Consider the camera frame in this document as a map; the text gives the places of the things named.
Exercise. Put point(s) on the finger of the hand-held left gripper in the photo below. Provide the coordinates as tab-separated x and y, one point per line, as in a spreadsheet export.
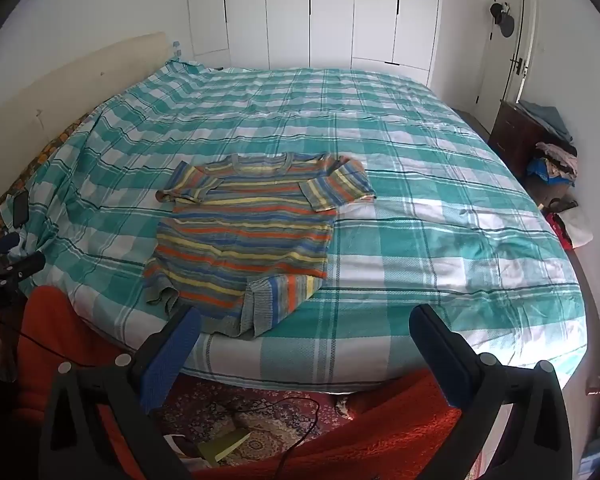
0	247
27	264

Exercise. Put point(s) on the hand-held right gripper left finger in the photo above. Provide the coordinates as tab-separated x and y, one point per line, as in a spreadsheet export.
172	355

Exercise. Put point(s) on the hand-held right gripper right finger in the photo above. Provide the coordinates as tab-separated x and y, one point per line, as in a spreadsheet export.
445	360

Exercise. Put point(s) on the striped knit sweater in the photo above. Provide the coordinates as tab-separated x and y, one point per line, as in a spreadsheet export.
240	230

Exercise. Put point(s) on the pile of mixed clothes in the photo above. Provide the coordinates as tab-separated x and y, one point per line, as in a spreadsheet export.
555	162

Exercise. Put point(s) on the black phone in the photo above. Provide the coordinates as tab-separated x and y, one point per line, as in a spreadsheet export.
19	208

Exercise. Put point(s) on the orange knit cloth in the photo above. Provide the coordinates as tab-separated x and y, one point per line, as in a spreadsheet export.
380	440

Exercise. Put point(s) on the patterned red rug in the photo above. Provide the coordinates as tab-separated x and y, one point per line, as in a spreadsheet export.
260	410

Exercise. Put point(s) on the yellow-green book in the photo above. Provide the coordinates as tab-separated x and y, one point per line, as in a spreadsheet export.
225	445

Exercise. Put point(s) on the cream headboard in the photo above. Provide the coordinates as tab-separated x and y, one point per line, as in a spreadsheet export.
55	90

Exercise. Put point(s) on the white bag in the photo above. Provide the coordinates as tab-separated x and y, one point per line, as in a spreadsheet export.
577	227

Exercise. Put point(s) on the teal plaid bed cover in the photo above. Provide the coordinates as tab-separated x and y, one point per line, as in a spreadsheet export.
405	170

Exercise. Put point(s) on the brown shoes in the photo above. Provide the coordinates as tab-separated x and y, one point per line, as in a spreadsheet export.
562	205

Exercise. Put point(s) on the dark wooden cabinet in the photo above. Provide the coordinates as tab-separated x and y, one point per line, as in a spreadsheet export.
510	135

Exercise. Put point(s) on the grey-blue folded cloth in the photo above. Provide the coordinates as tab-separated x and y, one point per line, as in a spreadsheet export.
547	117

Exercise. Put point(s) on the white door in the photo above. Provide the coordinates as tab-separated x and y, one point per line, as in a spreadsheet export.
500	75

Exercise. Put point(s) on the dark hats on door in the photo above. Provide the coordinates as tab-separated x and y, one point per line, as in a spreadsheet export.
505	22

